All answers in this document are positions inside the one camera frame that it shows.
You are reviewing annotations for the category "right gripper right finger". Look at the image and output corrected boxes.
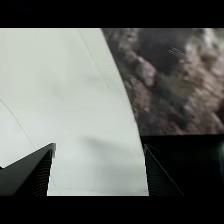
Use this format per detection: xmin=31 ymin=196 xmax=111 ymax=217
xmin=142 ymin=143 xmax=185 ymax=197

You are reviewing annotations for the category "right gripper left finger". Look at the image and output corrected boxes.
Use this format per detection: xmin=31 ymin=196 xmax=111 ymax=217
xmin=0 ymin=142 xmax=57 ymax=197

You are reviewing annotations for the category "cream long-sleeved garment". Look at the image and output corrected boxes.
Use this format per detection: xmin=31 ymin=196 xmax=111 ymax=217
xmin=0 ymin=28 xmax=150 ymax=197

